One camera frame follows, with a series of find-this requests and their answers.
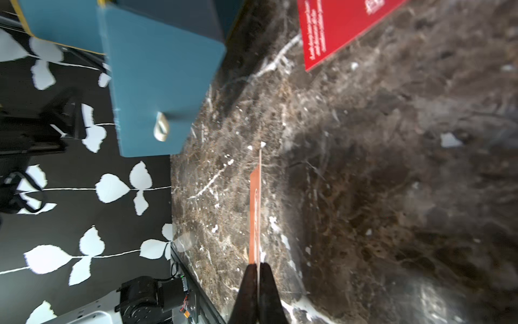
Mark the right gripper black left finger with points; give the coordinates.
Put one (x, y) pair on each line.
(245, 310)

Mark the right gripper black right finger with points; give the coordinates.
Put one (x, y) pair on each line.
(270, 309)

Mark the orange postcard with white pattern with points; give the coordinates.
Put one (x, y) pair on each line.
(255, 207)

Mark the red postcard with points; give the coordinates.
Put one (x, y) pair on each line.
(329, 25)

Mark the yellow teal drawer cabinet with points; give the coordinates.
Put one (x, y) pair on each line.
(75, 23)

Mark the black perforated music stand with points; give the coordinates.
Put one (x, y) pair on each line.
(24, 135)

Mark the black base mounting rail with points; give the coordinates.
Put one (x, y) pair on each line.
(197, 308)

